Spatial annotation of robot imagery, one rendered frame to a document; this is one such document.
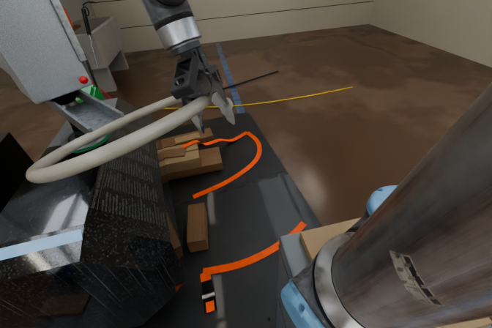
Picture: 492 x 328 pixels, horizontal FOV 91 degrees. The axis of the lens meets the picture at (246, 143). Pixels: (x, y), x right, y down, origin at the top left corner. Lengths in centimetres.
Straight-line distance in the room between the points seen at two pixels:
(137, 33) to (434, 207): 609
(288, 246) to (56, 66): 107
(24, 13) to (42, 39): 8
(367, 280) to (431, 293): 7
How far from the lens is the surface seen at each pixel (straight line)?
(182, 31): 57
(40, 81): 122
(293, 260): 77
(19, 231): 119
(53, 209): 118
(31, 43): 120
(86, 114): 114
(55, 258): 111
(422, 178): 22
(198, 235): 169
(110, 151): 49
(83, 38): 403
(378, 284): 29
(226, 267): 168
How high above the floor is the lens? 153
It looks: 38 degrees down
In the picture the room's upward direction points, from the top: 5 degrees counter-clockwise
